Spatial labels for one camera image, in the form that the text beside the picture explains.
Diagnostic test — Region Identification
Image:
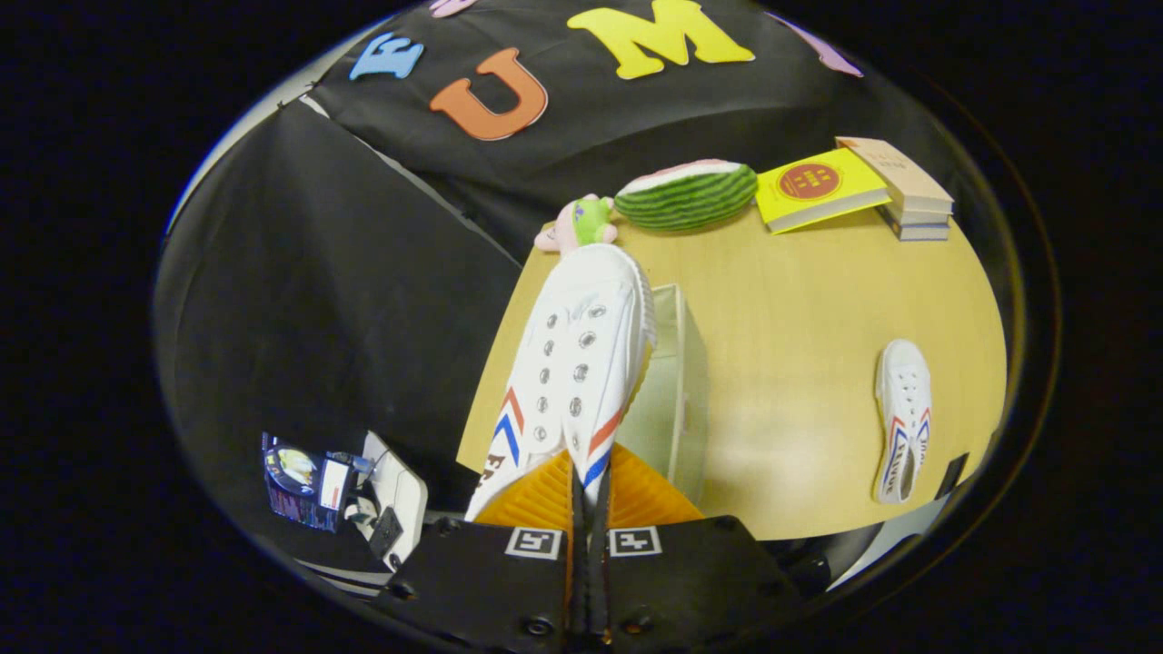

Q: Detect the watermelon slice plush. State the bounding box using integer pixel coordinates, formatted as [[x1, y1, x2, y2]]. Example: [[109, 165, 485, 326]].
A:
[[614, 159, 760, 233]]

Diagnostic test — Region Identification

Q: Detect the black backdrop cloth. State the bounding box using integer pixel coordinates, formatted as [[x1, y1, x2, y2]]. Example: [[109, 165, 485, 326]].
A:
[[154, 0, 991, 564]]

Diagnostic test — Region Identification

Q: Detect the pink and green plush toy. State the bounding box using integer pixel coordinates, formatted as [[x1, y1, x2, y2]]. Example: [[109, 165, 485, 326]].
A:
[[534, 193, 619, 255]]

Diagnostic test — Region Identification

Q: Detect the tan cover book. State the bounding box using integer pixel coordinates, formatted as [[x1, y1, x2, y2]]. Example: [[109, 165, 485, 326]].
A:
[[836, 136, 956, 216]]

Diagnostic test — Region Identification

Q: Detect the blue printed packaging box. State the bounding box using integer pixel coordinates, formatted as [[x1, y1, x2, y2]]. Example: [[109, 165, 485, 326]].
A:
[[261, 432, 357, 533]]

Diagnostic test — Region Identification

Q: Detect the beige fabric storage box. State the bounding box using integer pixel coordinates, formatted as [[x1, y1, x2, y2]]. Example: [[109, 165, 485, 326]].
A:
[[616, 283, 711, 505]]

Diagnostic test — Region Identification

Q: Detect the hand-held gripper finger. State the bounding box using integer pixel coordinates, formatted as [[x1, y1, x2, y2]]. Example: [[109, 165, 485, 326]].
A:
[[589, 443, 805, 650], [373, 447, 590, 650]]

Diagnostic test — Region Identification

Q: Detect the white device with cables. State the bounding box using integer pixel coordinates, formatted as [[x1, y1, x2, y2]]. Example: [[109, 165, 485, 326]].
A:
[[350, 430, 430, 573]]

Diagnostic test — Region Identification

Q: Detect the white striped canvas shoe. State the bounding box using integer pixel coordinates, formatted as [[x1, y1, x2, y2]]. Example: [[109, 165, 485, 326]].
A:
[[873, 339, 934, 506], [463, 243, 658, 523]]

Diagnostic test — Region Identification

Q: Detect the white book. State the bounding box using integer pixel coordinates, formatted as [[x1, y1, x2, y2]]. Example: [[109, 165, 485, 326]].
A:
[[881, 202, 953, 228]]

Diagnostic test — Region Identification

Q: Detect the yellow book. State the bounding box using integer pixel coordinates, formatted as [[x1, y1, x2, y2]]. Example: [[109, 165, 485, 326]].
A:
[[755, 147, 893, 235]]

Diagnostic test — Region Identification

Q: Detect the grey blue book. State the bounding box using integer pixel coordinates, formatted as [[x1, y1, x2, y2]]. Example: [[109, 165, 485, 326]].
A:
[[889, 218, 951, 243]]

